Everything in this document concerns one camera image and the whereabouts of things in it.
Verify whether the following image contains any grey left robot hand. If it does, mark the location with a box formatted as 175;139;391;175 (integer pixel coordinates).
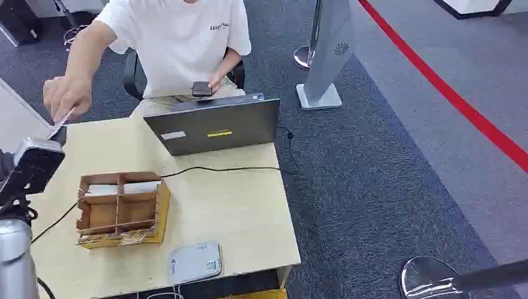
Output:
50;125;68;146

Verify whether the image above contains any printed card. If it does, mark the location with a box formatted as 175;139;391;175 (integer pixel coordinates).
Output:
47;106;77;140

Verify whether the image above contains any white card stack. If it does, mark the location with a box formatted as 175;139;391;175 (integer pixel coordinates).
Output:
84;184;120;197
123;181;162;195

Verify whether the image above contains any black smartphone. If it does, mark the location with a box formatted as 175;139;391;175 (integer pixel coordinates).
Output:
191;81;214;98

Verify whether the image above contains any person's right hand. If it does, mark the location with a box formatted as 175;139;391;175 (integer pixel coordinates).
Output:
42;75;93;124

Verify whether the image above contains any person's hand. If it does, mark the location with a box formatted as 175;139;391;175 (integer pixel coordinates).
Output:
207;72;225;93
42;75;93;124

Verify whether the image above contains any white partition panel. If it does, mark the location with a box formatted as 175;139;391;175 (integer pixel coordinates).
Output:
0;78;54;153

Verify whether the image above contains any black office chair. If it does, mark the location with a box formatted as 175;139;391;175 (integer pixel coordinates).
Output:
122;47;246;102

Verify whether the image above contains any wooden compartment box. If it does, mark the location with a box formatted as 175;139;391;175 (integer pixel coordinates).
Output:
75;171;172;250

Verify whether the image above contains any chrome stool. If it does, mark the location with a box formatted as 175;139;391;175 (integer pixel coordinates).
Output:
54;0;90;52

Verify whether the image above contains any black case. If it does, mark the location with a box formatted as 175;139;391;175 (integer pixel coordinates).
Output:
0;0;44;46

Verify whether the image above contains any person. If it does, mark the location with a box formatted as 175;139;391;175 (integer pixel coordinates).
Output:
42;0;252;125

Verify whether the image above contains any grey laptop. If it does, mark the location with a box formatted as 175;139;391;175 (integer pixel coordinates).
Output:
143;92;281;157

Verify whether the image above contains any person's left hand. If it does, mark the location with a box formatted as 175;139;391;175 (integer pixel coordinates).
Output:
207;72;225;93

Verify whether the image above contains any white card reader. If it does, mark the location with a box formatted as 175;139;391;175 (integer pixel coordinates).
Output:
168;241;224;285

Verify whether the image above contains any yellow box under desk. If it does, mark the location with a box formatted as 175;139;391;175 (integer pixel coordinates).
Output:
219;288;288;299

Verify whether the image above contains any grey kiosk stand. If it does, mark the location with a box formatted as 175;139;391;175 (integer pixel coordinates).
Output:
296;0;356;112

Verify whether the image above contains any white platform with black edge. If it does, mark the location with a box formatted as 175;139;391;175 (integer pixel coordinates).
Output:
433;0;514;21

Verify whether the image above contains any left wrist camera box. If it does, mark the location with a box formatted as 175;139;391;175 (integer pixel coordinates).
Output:
0;137;66;207

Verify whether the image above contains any black cable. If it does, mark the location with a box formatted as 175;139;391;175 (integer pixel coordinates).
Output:
31;125;299;244

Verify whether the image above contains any white cable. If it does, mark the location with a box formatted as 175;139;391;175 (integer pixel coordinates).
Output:
136;285;184;299

